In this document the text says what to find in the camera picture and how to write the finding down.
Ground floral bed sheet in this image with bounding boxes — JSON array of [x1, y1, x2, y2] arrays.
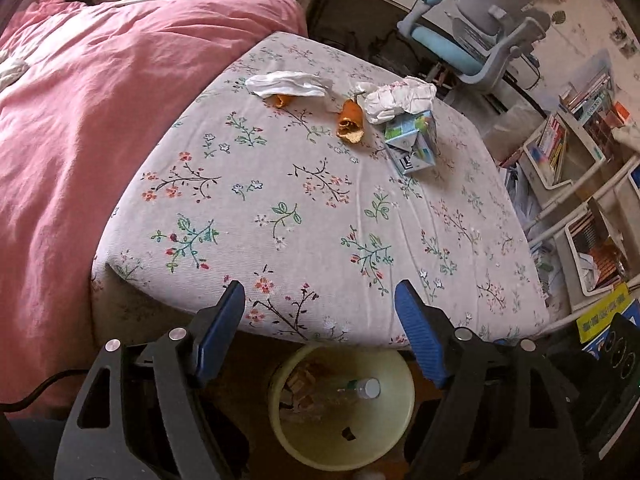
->
[[90, 31, 551, 348]]

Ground flat white tissue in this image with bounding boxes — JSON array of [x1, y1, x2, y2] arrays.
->
[[245, 71, 333, 98]]

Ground pink blanket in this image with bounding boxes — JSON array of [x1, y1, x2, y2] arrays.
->
[[0, 0, 308, 416]]

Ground white cloth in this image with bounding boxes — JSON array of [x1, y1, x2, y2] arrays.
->
[[0, 57, 29, 92]]

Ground pale yellow waste bin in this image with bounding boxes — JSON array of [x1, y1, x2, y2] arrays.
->
[[267, 342, 416, 471]]

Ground black cable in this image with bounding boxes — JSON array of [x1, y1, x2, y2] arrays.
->
[[0, 369, 87, 412]]

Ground stack of magazines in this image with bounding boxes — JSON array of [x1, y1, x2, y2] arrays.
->
[[500, 160, 547, 233]]

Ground small green drink carton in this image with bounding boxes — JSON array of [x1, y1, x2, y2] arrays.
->
[[384, 110, 440, 176]]

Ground white tiered book cart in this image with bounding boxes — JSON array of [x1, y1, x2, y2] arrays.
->
[[522, 105, 640, 321]]

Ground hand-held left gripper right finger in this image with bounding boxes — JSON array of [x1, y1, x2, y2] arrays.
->
[[394, 279, 583, 480]]

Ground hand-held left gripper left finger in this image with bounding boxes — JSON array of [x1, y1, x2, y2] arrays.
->
[[52, 280, 247, 480]]

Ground crumpled white tissue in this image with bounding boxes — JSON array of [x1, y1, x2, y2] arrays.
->
[[357, 76, 437, 125]]

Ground yellow labelled box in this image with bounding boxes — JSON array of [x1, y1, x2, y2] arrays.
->
[[575, 282, 636, 345]]

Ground clear plastic bottle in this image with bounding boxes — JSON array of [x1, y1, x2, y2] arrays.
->
[[300, 377, 382, 411]]

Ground grey and blue office chair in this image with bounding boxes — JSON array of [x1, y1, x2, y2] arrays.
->
[[397, 0, 551, 93]]

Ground books in cart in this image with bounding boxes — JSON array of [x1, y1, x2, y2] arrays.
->
[[530, 115, 626, 291]]

